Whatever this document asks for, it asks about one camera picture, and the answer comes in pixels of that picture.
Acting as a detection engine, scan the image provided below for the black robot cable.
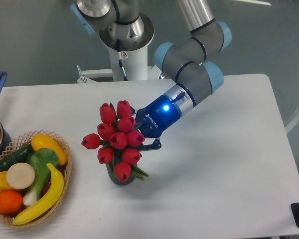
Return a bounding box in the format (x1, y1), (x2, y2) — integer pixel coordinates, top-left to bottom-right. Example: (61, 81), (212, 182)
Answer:
(116, 38), (129, 81)

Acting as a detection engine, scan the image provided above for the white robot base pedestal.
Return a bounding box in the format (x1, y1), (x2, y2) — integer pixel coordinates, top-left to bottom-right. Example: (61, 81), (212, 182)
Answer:
(77, 43), (165, 83)

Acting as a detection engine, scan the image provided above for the red plastic fruit in basket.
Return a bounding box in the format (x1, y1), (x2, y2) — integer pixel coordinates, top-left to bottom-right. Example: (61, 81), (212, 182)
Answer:
(42, 166), (65, 196)

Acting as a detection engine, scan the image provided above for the yellow squash toy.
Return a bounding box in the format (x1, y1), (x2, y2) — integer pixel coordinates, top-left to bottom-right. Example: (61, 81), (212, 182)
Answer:
(31, 134), (67, 166)

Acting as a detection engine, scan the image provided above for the green bok choy toy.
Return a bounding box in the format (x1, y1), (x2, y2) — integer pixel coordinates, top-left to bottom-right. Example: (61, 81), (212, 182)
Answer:
(23, 148), (59, 207)

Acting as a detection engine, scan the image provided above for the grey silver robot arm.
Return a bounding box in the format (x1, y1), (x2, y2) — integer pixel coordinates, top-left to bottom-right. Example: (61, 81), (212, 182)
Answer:
(70, 0), (232, 150)

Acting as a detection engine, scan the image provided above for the yellow plastic banana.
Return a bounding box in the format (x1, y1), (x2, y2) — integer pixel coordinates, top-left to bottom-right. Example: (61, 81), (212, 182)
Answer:
(12, 163), (64, 226)

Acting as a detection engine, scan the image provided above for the beige round disc toy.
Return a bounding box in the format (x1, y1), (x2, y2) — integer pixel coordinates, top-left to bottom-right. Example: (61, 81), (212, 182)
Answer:
(6, 163), (35, 190)

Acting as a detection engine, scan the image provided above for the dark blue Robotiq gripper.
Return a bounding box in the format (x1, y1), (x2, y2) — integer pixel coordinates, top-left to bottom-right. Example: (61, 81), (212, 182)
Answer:
(130, 94), (184, 151)

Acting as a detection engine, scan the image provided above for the orange plastic fruit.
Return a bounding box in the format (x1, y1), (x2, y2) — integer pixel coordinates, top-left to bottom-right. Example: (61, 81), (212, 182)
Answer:
(0, 190), (23, 214)

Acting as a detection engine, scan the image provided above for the dark green cucumber toy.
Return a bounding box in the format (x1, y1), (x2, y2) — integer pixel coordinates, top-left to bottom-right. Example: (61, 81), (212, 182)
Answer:
(0, 144), (34, 172)

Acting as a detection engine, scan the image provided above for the red tulip bouquet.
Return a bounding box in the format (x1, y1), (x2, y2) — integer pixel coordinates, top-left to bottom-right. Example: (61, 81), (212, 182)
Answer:
(81, 100), (149, 182)

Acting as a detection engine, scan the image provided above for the dark grey ribbed vase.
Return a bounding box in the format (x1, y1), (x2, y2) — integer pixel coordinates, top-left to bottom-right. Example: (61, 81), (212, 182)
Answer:
(106, 164), (136, 186)

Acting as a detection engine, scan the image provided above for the woven wicker basket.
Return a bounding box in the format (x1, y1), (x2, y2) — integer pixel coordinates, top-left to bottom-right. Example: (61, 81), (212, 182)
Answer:
(0, 130), (72, 229)

